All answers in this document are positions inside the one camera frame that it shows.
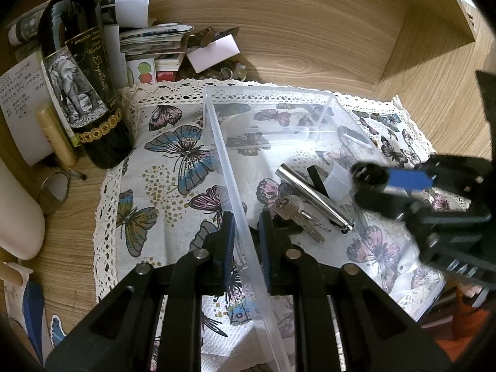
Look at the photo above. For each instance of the clear plastic storage box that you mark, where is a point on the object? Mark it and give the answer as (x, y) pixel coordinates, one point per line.
(232, 170)

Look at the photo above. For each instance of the butterfly print lace cloth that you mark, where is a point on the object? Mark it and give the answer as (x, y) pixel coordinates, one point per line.
(174, 155)

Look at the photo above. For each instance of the blue butterfly sticker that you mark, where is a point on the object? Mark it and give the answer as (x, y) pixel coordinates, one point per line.
(58, 331)

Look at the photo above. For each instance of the silver keys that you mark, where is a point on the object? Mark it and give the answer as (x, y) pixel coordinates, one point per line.
(294, 211)

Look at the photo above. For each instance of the cream plastic cylinder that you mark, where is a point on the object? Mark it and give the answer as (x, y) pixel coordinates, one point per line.
(19, 213)

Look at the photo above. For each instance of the white pink card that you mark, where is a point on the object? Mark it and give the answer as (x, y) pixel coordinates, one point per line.
(213, 52)

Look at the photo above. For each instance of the stack of magazines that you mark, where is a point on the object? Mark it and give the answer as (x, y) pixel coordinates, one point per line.
(155, 40)

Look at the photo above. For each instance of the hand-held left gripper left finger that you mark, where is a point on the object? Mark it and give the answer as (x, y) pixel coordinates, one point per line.
(228, 248)

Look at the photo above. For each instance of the silver metal tube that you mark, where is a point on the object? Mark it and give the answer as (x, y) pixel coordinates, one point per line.
(310, 193)

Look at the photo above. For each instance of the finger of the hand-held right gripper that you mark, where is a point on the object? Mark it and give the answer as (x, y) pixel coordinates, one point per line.
(387, 203)
(409, 179)

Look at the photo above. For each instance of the dark wine bottle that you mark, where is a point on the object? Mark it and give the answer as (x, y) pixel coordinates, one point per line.
(77, 46)

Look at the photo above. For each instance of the frog sticker card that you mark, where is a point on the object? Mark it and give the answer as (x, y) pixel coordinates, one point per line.
(141, 71)

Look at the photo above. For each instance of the thin black-tipped pin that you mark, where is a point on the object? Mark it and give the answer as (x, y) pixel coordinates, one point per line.
(77, 174)

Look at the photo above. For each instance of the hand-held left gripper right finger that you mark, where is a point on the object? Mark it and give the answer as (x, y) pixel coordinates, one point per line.
(265, 248)

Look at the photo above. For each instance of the black clip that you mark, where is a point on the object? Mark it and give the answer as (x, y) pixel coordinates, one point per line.
(317, 180)

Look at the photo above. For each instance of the pile of metal coins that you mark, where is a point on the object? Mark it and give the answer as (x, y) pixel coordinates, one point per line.
(224, 71)

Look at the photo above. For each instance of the beige lip balm tube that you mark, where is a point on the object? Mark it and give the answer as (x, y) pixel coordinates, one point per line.
(58, 139)

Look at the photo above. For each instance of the white handwritten note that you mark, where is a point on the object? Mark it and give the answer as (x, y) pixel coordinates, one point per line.
(23, 116)

